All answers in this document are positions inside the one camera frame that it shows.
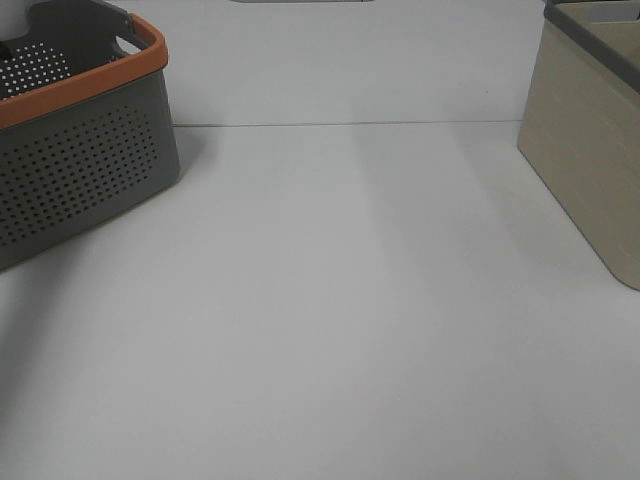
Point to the grey perforated basket orange rim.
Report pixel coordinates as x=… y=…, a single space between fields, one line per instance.
x=86 y=127

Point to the beige storage bin grey rim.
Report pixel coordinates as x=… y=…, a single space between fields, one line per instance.
x=580 y=128

